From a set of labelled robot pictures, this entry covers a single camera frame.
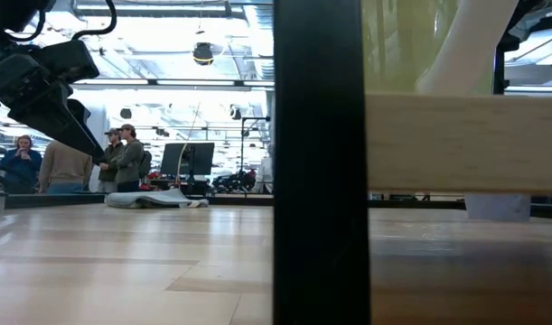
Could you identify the black pole stand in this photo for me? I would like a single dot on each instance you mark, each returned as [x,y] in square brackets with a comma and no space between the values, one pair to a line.
[255,118]

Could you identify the blue-grey folded cloth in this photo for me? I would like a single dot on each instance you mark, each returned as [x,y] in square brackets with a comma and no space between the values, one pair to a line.
[153,199]

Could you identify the black ceiling dome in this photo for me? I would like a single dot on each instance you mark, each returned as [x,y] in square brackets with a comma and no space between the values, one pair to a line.
[203,53]

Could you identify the long ceiling light strip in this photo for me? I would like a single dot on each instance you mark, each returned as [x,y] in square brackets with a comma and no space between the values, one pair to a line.
[189,83]
[537,89]

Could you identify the black monitor stand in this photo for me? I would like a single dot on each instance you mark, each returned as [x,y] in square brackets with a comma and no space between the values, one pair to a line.
[191,182]

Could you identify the small black ceiling speaker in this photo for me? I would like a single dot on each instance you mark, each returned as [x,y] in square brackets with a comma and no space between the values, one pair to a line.
[236,113]
[125,113]

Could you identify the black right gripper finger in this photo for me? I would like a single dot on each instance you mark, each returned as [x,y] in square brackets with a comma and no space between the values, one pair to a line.
[499,67]

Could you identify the light wooden shelf board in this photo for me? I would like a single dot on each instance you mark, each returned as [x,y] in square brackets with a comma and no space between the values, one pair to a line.
[465,144]

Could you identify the black table edge rail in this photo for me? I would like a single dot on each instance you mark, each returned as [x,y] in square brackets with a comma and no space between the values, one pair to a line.
[54,201]

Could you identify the black monitor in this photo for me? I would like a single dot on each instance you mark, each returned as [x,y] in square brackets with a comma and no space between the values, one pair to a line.
[199,158]

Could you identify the person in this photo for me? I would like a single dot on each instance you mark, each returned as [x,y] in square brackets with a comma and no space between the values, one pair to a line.
[128,162]
[108,162]
[63,167]
[20,167]

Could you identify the dark backpack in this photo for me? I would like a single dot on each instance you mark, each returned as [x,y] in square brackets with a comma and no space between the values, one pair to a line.
[145,164]

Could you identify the red and black pile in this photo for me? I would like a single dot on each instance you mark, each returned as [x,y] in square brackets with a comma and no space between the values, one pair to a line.
[235,182]

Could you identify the dark desk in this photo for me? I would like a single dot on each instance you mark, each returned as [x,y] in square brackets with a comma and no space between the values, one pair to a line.
[167,186]

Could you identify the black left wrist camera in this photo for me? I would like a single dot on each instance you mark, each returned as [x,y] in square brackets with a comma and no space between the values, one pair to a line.
[65,61]

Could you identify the black vertical post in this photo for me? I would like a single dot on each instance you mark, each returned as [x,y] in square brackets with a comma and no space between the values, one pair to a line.
[320,162]

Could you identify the white pillar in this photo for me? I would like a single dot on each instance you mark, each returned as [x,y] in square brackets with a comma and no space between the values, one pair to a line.
[99,131]

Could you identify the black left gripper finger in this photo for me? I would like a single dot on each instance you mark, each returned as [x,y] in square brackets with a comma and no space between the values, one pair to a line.
[58,117]

